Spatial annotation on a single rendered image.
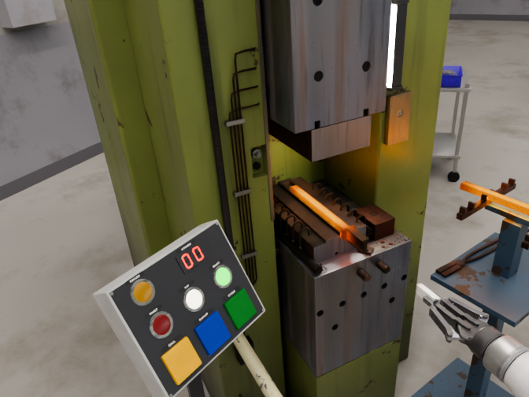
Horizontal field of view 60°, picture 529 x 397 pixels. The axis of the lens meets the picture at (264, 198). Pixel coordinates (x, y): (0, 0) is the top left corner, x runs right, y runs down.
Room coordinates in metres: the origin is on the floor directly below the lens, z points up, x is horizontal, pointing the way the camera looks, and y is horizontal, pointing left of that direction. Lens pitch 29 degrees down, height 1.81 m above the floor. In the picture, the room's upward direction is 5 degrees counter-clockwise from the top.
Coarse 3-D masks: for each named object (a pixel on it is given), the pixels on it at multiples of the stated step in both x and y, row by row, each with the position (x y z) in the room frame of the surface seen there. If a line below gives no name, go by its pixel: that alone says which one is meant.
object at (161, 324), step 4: (160, 316) 0.76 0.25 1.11; (164, 316) 0.77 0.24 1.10; (156, 320) 0.75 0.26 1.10; (160, 320) 0.76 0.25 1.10; (164, 320) 0.76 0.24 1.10; (168, 320) 0.77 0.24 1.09; (156, 324) 0.75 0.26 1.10; (160, 324) 0.75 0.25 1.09; (164, 324) 0.76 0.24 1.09; (168, 324) 0.76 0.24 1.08; (156, 328) 0.74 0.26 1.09; (160, 328) 0.74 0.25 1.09; (164, 328) 0.75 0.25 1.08; (168, 328) 0.75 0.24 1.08; (156, 332) 0.74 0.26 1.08; (160, 332) 0.74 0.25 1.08; (164, 332) 0.74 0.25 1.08
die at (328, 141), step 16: (272, 128) 1.36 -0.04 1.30; (320, 128) 1.16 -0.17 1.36; (336, 128) 1.18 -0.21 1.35; (352, 128) 1.20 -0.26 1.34; (368, 128) 1.23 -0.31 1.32; (288, 144) 1.27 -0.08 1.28; (304, 144) 1.18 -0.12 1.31; (320, 144) 1.16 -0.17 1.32; (336, 144) 1.18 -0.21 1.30; (352, 144) 1.20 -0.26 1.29; (368, 144) 1.23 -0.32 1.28
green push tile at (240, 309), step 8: (232, 296) 0.89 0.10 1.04; (240, 296) 0.89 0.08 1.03; (248, 296) 0.90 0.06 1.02; (224, 304) 0.86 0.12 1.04; (232, 304) 0.87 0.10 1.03; (240, 304) 0.88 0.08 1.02; (248, 304) 0.89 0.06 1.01; (232, 312) 0.85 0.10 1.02; (240, 312) 0.86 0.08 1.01; (248, 312) 0.87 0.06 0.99; (256, 312) 0.88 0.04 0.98; (232, 320) 0.84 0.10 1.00; (240, 320) 0.85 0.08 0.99; (248, 320) 0.86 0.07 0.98
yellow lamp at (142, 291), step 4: (136, 284) 0.78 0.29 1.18; (140, 284) 0.79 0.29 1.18; (144, 284) 0.79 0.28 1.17; (148, 284) 0.80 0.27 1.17; (136, 288) 0.78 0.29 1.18; (140, 288) 0.78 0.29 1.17; (144, 288) 0.79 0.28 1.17; (148, 288) 0.79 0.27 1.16; (136, 292) 0.77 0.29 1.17; (140, 292) 0.78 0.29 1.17; (144, 292) 0.78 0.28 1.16; (148, 292) 0.78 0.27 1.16; (152, 292) 0.79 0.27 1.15; (136, 296) 0.77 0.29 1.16; (140, 296) 0.77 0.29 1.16; (144, 296) 0.77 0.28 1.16; (148, 296) 0.78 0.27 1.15; (140, 300) 0.77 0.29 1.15; (144, 300) 0.77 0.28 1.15
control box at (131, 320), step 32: (160, 256) 0.86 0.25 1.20; (192, 256) 0.90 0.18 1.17; (224, 256) 0.94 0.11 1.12; (128, 288) 0.77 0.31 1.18; (160, 288) 0.81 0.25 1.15; (192, 288) 0.84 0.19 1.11; (224, 288) 0.89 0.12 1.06; (128, 320) 0.73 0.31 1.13; (192, 320) 0.80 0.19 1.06; (224, 320) 0.84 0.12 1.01; (128, 352) 0.73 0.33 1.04; (160, 352) 0.71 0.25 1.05; (160, 384) 0.67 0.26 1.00
